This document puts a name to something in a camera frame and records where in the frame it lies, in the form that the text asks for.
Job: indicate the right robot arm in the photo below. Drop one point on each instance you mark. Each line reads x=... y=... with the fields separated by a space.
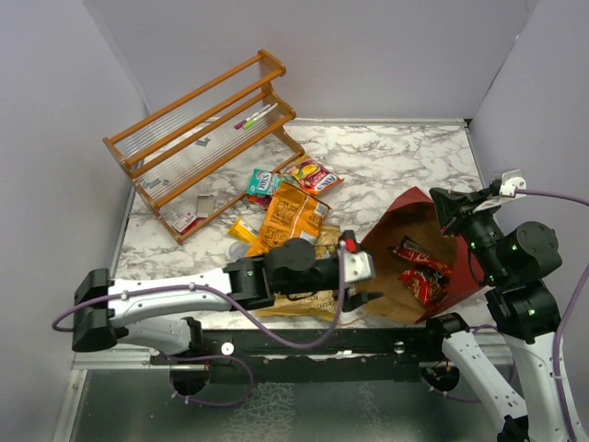
x=525 y=312

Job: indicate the small clear plastic cup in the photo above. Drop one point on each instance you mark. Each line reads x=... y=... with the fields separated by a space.
x=238 y=250

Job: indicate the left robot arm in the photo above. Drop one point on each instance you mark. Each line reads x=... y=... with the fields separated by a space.
x=108 y=311

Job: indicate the small grey open box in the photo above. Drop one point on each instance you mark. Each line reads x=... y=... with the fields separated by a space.
x=205 y=206

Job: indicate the red brown paper bag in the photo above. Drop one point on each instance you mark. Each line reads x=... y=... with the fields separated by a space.
x=412 y=214

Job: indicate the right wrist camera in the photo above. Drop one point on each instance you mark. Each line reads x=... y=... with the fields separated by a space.
x=502 y=190

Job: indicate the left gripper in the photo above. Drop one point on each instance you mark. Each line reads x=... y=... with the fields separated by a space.
x=350 y=299

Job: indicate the beige snack packet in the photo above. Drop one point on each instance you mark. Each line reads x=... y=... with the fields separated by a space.
x=322 y=304

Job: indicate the teal Fox's candy bag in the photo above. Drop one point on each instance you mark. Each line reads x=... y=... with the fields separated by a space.
x=264 y=183

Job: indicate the black mounting rail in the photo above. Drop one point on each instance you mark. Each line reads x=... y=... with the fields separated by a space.
x=312 y=355

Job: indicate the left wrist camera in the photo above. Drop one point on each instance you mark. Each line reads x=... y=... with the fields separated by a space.
x=357 y=264

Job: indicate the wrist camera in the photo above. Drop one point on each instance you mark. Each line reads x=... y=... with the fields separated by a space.
x=357 y=264
x=502 y=190

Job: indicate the red rice cracker bag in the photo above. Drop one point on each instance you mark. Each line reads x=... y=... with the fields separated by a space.
x=428 y=286

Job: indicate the yellow snack bar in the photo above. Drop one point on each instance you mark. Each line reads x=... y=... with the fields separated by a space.
x=243 y=231

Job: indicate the orange wooden rack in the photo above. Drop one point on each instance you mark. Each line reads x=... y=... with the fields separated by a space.
x=192 y=139

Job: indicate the orange fruit candy bag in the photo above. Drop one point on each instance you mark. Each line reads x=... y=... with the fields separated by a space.
x=261 y=200

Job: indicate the orange yellow chips bag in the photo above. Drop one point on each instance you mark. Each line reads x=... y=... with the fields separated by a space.
x=292 y=213

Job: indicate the small red white box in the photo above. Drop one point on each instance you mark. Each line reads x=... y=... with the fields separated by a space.
x=185 y=222

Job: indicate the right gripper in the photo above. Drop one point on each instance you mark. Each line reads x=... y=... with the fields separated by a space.
x=449 y=203

